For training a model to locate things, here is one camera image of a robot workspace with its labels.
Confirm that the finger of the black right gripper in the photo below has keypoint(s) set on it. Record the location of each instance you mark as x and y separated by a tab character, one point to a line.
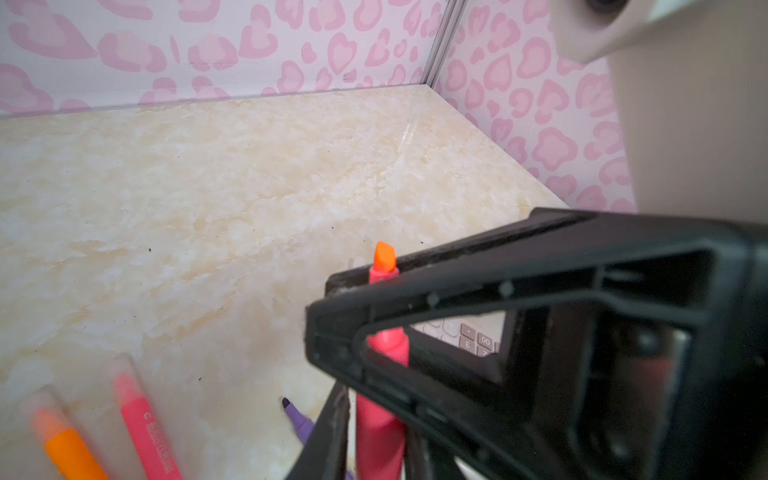
634	347

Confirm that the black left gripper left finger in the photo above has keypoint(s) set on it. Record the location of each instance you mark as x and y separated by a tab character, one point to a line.
325	454

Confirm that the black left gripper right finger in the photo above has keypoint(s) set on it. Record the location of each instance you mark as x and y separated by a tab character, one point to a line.
426	460

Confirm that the white pink calculator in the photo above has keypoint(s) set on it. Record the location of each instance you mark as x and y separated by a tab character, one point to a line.
480	335

